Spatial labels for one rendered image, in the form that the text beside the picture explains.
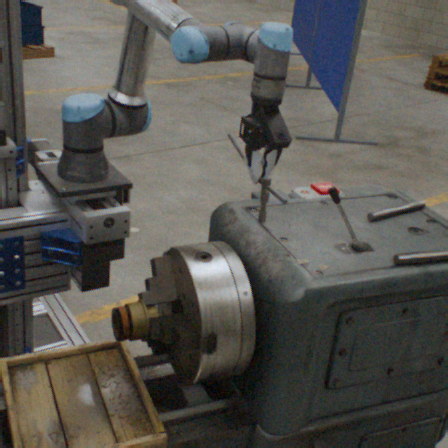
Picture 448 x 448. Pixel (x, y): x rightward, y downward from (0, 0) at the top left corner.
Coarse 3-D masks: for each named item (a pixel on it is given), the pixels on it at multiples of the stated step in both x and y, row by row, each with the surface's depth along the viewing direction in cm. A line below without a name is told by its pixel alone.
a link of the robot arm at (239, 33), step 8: (224, 24) 149; (232, 24) 147; (240, 24) 147; (232, 32) 142; (240, 32) 144; (248, 32) 144; (232, 40) 142; (240, 40) 144; (248, 40) 143; (232, 48) 143; (240, 48) 144; (232, 56) 144; (240, 56) 146
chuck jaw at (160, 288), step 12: (168, 252) 149; (156, 264) 146; (168, 264) 147; (156, 276) 145; (168, 276) 146; (156, 288) 145; (168, 288) 146; (144, 300) 143; (156, 300) 144; (168, 300) 145
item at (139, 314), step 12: (120, 312) 139; (132, 312) 140; (144, 312) 140; (156, 312) 142; (120, 324) 138; (132, 324) 139; (144, 324) 140; (120, 336) 139; (132, 336) 140; (144, 336) 141
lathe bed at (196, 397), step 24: (144, 360) 166; (168, 360) 169; (0, 384) 153; (168, 384) 162; (192, 384) 163; (216, 384) 169; (0, 408) 146; (168, 408) 166; (192, 408) 152; (216, 408) 154; (240, 408) 156; (0, 432) 143; (168, 432) 144; (192, 432) 145; (216, 432) 145; (240, 432) 148
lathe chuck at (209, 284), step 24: (192, 264) 138; (216, 264) 139; (192, 288) 136; (216, 288) 135; (168, 312) 153; (192, 312) 137; (216, 312) 134; (216, 336) 135; (240, 336) 137; (192, 360) 140; (216, 360) 137
